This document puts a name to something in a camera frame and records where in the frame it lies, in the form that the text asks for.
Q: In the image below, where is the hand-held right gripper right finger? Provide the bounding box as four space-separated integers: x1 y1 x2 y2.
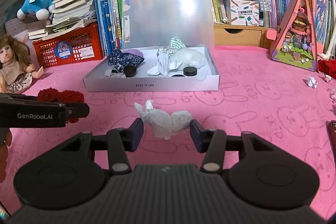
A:
189 119 279 174

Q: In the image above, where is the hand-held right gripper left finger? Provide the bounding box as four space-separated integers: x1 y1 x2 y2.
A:
56 118 144 174

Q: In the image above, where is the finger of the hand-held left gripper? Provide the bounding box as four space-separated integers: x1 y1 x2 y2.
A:
0 93 57 103
66 103 90 121

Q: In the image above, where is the red crochet pouch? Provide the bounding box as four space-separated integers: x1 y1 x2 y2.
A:
37 89 85 123

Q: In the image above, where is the white paper piece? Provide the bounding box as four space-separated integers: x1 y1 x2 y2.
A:
105 69 126 79

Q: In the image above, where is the black round tin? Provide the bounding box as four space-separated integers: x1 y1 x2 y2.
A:
123 66 137 77

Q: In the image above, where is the blue floral drawstring pouch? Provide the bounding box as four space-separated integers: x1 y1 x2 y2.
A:
108 49 145 73

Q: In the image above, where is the white fluffy pouch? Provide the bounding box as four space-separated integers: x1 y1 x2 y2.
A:
171 48 206 69

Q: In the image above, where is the white storage box frosted lid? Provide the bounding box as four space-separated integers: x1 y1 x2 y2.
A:
83 0 220 92

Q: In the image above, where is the person's left hand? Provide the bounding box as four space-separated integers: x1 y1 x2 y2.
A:
0 128 12 184

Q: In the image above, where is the brown-haired baby doll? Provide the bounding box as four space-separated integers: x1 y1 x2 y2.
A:
0 34 45 94

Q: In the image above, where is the red plastic crate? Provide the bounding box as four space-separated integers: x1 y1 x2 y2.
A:
32 22 104 69

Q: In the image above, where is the grey grid board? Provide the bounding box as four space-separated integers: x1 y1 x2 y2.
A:
5 18 29 35

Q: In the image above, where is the pink rabbit print towel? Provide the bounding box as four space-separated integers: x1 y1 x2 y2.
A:
0 44 336 224

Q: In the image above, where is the blue white cat plush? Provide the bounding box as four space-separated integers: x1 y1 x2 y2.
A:
17 0 63 21

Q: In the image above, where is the stack of books and papers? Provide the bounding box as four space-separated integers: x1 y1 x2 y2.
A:
26 0 98 41

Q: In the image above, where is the wooden drawer organizer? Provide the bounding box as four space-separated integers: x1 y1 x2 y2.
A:
213 23 279 48

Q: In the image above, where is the white folded paper ball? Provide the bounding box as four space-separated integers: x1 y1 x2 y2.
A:
306 76 319 88

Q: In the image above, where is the white colourful printer carton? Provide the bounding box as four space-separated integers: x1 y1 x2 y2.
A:
226 0 260 26

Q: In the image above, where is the pink miniature house model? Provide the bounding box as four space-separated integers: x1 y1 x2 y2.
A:
266 0 319 72

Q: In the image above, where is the dark rectangular object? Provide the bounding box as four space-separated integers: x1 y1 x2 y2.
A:
327 120 336 147

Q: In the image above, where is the red yarn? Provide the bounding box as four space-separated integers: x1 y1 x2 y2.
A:
318 59 336 73

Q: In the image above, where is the white plastic pipe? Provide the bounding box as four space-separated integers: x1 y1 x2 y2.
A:
322 0 336 60

